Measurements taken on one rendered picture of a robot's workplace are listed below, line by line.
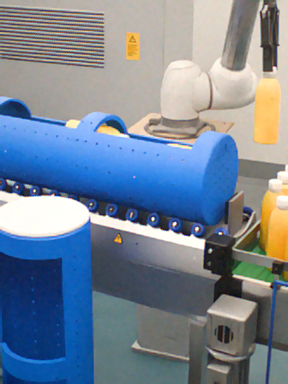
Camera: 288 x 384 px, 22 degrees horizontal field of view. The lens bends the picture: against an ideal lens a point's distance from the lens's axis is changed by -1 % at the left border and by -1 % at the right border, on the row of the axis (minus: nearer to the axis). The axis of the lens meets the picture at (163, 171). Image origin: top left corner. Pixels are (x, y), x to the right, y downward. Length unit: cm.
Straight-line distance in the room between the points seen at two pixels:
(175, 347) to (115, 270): 95
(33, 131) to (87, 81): 174
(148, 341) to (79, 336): 114
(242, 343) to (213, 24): 343
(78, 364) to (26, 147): 72
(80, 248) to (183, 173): 37
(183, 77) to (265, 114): 85
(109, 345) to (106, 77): 148
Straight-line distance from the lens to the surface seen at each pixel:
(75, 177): 241
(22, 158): 251
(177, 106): 299
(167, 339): 336
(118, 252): 242
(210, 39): 525
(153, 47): 401
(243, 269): 221
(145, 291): 249
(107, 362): 338
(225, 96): 302
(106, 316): 370
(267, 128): 218
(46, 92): 434
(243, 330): 206
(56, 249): 212
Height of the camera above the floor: 192
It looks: 20 degrees down
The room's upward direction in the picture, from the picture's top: 1 degrees clockwise
